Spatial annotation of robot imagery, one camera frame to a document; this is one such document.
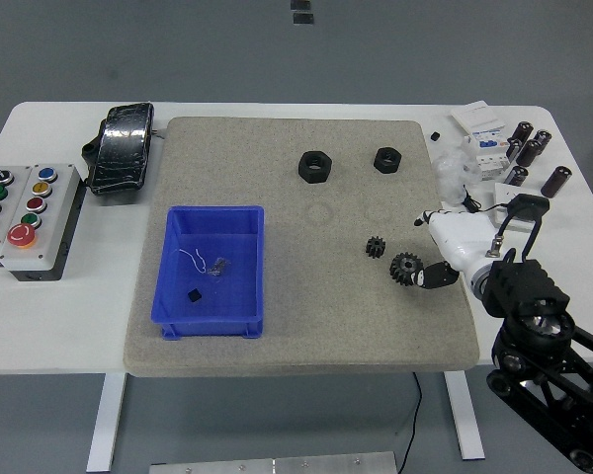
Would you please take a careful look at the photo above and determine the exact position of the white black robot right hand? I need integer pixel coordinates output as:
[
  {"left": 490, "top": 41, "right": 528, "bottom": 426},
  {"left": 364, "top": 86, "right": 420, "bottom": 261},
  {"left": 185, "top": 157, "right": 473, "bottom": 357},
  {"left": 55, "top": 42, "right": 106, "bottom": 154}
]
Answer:
[{"left": 413, "top": 208, "right": 503, "bottom": 291}]

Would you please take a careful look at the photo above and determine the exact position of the large black gear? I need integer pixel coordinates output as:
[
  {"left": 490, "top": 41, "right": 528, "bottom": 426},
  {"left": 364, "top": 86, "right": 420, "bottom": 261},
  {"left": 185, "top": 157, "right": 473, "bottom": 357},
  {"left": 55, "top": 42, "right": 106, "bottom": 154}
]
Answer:
[{"left": 388, "top": 251, "right": 422, "bottom": 287}]

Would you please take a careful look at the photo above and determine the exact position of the blue plastic bin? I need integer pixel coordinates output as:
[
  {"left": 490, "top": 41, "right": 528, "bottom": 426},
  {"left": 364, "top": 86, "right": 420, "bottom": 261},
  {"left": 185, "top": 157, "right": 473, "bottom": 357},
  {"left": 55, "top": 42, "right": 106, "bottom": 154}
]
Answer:
[{"left": 150, "top": 204, "right": 266, "bottom": 342}]

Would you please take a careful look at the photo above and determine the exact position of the small black hex nut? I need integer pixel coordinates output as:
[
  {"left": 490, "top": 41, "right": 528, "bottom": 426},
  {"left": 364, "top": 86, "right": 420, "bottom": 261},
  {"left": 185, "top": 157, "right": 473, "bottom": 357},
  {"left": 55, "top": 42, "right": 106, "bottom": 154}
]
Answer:
[{"left": 373, "top": 146, "right": 403, "bottom": 174}]

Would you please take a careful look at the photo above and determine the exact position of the white cardboard box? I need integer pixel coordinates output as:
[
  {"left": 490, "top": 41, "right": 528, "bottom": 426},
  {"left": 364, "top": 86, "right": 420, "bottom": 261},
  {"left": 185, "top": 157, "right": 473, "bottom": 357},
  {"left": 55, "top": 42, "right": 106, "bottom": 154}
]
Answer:
[{"left": 449, "top": 101, "right": 506, "bottom": 137}]

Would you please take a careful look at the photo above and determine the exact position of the large black hex nut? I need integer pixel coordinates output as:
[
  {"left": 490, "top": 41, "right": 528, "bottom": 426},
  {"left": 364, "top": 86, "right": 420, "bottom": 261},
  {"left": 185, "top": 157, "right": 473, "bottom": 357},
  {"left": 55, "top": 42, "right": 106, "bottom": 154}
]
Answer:
[{"left": 297, "top": 150, "right": 335, "bottom": 185}]

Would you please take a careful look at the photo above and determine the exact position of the grey box with red stop button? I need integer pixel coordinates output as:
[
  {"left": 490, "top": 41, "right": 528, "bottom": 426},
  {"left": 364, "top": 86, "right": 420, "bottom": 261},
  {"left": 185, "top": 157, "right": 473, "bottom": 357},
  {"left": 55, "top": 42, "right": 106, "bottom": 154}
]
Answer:
[{"left": 0, "top": 163, "right": 86, "bottom": 282}]

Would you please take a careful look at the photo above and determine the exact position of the grey box with green buttons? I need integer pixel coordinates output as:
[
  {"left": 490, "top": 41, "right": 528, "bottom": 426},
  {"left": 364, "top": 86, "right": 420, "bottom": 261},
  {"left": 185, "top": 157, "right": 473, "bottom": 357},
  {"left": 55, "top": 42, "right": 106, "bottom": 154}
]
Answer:
[{"left": 0, "top": 165, "right": 34, "bottom": 271}]

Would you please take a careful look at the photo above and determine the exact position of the white square plate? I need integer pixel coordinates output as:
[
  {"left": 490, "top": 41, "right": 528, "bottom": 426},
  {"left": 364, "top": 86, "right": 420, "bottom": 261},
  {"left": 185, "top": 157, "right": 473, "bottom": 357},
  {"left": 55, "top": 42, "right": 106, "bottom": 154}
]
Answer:
[{"left": 491, "top": 182, "right": 550, "bottom": 233}]

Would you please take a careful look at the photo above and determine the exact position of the crumpled clear plastic bag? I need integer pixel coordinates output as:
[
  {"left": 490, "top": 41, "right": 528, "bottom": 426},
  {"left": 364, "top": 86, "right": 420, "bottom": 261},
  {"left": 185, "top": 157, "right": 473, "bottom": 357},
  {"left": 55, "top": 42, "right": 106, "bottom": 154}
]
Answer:
[{"left": 432, "top": 147, "right": 481, "bottom": 206}]

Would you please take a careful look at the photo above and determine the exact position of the black power adapter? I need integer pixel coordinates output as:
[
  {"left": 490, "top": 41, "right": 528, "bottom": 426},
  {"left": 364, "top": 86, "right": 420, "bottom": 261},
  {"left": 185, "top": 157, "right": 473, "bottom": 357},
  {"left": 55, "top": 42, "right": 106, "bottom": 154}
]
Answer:
[{"left": 516, "top": 195, "right": 551, "bottom": 219}]

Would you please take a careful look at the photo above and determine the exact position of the white blue circuit breaker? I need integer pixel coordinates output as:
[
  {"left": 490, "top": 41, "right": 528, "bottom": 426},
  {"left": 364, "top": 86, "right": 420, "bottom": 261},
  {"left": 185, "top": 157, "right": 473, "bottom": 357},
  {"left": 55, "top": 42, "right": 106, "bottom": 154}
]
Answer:
[{"left": 462, "top": 125, "right": 513, "bottom": 183}]

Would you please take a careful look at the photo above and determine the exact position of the grey-brown felt mat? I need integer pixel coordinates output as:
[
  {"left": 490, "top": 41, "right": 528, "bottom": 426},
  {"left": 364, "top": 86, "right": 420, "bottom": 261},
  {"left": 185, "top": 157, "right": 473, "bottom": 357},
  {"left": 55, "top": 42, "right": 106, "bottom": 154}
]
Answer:
[{"left": 123, "top": 116, "right": 479, "bottom": 379}]

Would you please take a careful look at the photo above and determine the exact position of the white table leg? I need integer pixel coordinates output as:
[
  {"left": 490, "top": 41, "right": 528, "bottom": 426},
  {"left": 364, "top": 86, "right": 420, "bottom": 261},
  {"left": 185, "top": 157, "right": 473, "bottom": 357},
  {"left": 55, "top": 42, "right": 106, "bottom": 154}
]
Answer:
[
  {"left": 86, "top": 373, "right": 128, "bottom": 473},
  {"left": 443, "top": 372, "right": 486, "bottom": 461}
]

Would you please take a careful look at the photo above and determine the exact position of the silver metal plate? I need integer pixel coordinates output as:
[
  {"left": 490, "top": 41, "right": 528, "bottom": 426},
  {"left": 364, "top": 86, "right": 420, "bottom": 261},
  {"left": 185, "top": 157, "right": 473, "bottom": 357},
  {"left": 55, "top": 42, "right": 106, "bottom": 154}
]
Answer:
[{"left": 149, "top": 451, "right": 398, "bottom": 474}]

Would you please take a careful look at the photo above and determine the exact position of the black film-wrapped device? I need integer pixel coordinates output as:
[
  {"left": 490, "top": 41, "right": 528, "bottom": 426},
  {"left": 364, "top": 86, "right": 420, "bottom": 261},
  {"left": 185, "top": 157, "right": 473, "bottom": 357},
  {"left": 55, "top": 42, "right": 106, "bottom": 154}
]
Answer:
[{"left": 81, "top": 102, "right": 158, "bottom": 198}]

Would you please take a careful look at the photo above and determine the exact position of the black adapter cord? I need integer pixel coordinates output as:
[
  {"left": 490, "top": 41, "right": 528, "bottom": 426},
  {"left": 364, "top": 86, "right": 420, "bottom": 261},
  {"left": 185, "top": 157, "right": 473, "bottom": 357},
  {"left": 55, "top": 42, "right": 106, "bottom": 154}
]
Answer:
[{"left": 462, "top": 185, "right": 510, "bottom": 214}]

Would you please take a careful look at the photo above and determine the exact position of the black cable under table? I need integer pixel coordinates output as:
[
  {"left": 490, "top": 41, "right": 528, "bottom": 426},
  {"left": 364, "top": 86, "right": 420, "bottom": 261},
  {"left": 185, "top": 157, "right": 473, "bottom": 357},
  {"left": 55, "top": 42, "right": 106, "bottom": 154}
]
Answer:
[{"left": 399, "top": 372, "right": 424, "bottom": 474}]

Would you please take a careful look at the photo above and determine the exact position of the thin white wire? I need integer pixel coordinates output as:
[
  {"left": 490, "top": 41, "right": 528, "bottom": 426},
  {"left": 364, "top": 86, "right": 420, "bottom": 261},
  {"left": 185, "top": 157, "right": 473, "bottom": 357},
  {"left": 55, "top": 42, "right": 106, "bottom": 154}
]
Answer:
[{"left": 177, "top": 248, "right": 208, "bottom": 274}]

